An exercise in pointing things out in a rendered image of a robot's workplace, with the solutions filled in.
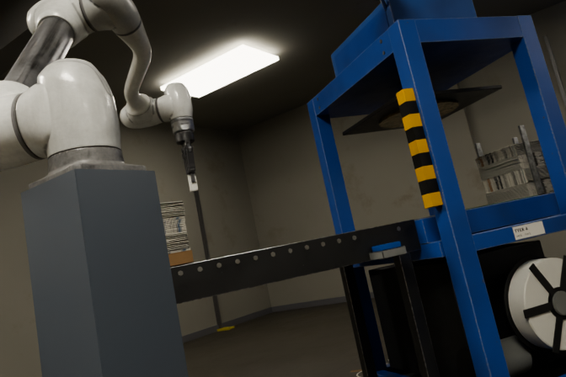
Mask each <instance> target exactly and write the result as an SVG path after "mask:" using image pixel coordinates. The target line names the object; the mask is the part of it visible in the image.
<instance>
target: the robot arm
mask: <svg viewBox="0 0 566 377"><path fill-rule="evenodd" d="M26 21H27V25H28V28H29V31H30V33H31V34H32V37H31V38H30V40H29V42H28V44H27V45H26V46H25V47H24V49H23V51H22V53H21V54H20V56H19V58H18V59H17V60H16V62H15V63H14V64H13V67H12V68H11V70H10V71H9V73H8V75H7V76H6V77H5V79H4V80H3V81H0V171H2V170H6V169H10V168H15V167H21V166H24V165H27V164H30V163H33V162H38V161H39V160H43V159H46V158H47V159H48V175H47V176H45V177H44V178H42V179H40V180H37V181H35V182H33V183H30V184H29V189H32V188H33V187H35V186H37V185H40V184H42V183H44V182H47V181H49V180H51V179H53V178H56V177H58V176H60V175H62V174H64V173H67V172H69V171H71V170H73V169H109V170H142V171H146V167H145V166H143V165H133V164H125V161H124V157H123V154H122V150H121V141H120V123H119V118H118V114H117V109H116V105H115V100H114V96H113V94H112V92H111V89H110V87H109V84H108V83H107V81H106V80H105V78H104V76H103V75H102V74H101V73H100V72H99V71H98V70H97V68H96V67H95V66H94V65H93V64H92V63H90V62H88V61H85V60H81V59H75V58H67V59H64V58H65V56H66V54H67V52H68V50H69V49H71V48H72V47H74V46H75V45H76V44H78V43H79V42H80V41H82V40H83V39H85V38H86V37H88V35H90V34H92V33H94V32H97V31H101V30H113V31H114V32H115V34H116V35H117V36H118V37H120V38H121V39H122V40H123V41H124V42H125V43H126V44H127V45H128V46H129V47H130V48H131V50H132V52H133V59H132V63H131V68H130V70H129V73H128V76H127V79H126V82H125V90H124V94H125V100H126V102H127V103H126V106H125V107H124V108H123V109H122V110H121V111H120V120H121V122H122V124H123V125H125V126H126V127H128V128H132V129H141V128H147V127H150V126H154V125H158V124H161V123H163V122H169V121H171V126H172V130H173V134H174V135H175V140H176V144H177V145H181V146H182V149H181V151H182V153H183V154H182V158H183V160H184V167H185V171H186V175H187V176H188V180H189V186H190V192H194V191H198V186H197V181H196V176H195V159H194V153H193V146H192V145H191V143H193V142H194V141H195V136H194V133H193V132H194V131H195V126H194V120H193V105H192V101H191V97H190V93H189V91H188V88H187V87H186V86H185V85H184V84H183V83H181V82H172V83H170V84H168V85H167V87H166V88H165V90H164V95H163V96H162V97H160V98H151V97H148V96H147V95H146V94H143V93H139V89H140V86H141V84H142V81H143V79H144V77H145V75H146V72H147V69H148V67H149V64H150V61H151V57H152V51H151V46H150V43H149V40H148V38H147V34H146V31H145V29H144V26H143V23H142V19H141V17H140V14H139V13H138V11H137V8H136V5H135V4H134V3H133V1H132V0H40V1H39V2H38V3H36V4H35V5H34V6H33V7H32V8H31V9H30V10H29V11H28V13H27V19H26Z"/></svg>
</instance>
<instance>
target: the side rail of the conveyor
mask: <svg viewBox="0 0 566 377"><path fill-rule="evenodd" d="M390 242H400V243H401V247H402V246H405V247H406V250H407V252H413V251H417V250H421V246H420V243H419V237H418V233H417V230H416V226H415V223H414V220H406V221H401V222H397V223H392V224H388V225H384V226H375V227H371V228H366V229H362V230H358V231H350V232H346V233H341V234H337V235H332V236H325V237H320V238H316V239H312V240H307V241H303V242H295V243H291V244H286V245H282V246H277V247H269V248H265V249H260V250H256V251H252V252H244V253H239V254H235V255H231V256H226V257H222V258H214V259H210V260H205V261H201V262H197V263H189V264H185V265H180V266H175V267H171V273H172V278H173V283H174V293H175V298H176V303H177V304H181V303H185V302H189V301H192V300H199V299H204V298H207V297H212V296H215V295H222V294H226V293H230V292H233V291H238V290H241V289H248V288H253V287H256V286H260V285H264V284H271V283H274V282H279V281H282V280H287V279H294V278H297V277H301V276H305V275H309V274H313V273H320V272H323V271H328V270H331V269H336V268H342V267H346V266H350V265H354V264H357V263H364V262H369V261H371V259H370V254H369V253H370V252H372V247H374V246H378V245H382V244H387V243H390Z"/></svg>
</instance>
